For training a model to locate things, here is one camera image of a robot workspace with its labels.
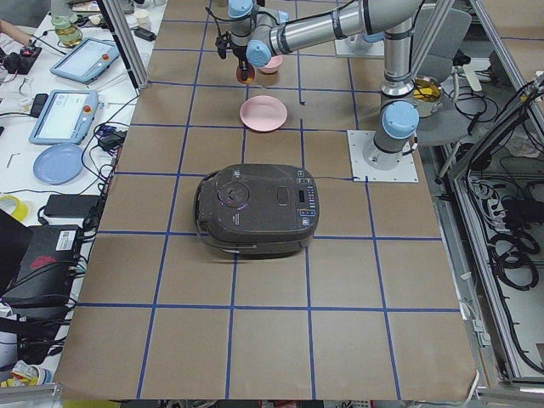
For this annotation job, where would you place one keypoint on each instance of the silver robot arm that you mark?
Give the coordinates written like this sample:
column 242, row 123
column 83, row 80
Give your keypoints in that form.
column 257, row 34

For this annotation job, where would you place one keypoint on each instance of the black power adapter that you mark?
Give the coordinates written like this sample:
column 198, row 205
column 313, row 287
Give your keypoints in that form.
column 70, row 206

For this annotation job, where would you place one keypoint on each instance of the light blue plate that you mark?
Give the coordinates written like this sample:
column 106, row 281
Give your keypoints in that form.
column 58, row 164

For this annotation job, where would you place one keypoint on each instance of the pink plate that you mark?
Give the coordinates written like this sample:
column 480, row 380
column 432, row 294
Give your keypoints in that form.
column 263, row 113

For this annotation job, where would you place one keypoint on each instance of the blue teach pendant far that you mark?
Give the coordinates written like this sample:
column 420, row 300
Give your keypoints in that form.
column 87, row 61

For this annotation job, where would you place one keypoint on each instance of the white chair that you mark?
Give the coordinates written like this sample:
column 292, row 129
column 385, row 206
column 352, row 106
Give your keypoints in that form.
column 440, row 123

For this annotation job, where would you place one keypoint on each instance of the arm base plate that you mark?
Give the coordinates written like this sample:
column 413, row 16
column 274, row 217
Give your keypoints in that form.
column 361, row 46
column 369, row 164

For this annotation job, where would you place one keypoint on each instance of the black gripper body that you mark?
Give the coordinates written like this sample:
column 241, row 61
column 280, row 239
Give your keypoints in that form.
column 240, row 52

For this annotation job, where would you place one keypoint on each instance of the blue teach pendant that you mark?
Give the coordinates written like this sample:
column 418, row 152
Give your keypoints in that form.
column 87, row 61
column 66, row 117

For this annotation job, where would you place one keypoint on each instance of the pink bowl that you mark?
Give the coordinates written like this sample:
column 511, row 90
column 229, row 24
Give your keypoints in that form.
column 273, row 65

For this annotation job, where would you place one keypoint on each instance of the aluminium frame post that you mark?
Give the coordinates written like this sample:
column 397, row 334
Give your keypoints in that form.
column 123, row 38

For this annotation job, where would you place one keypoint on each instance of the steel bowl on chair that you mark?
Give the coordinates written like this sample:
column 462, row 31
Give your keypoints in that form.
column 427, row 96

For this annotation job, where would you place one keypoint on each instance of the red apple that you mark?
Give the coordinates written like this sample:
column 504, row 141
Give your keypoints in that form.
column 245, row 82

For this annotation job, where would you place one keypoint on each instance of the black computer box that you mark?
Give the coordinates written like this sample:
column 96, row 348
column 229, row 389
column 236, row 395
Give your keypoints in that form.
column 48, row 267

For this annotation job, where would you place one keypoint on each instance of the yellow tape roll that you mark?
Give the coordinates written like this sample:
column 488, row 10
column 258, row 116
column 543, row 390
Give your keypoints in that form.
column 14, row 207

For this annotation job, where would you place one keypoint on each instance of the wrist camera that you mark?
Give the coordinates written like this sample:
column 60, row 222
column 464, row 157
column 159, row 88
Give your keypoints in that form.
column 222, row 44

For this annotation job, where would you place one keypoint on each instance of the blue teach pendant near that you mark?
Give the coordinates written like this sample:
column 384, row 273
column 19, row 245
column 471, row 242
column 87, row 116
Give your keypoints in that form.
column 66, row 117

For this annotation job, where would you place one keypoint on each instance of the glass jar with lid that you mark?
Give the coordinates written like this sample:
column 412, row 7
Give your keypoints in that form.
column 64, row 21

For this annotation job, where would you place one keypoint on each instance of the dark grey rice cooker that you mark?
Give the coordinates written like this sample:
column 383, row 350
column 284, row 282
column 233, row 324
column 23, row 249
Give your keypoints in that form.
column 257, row 209

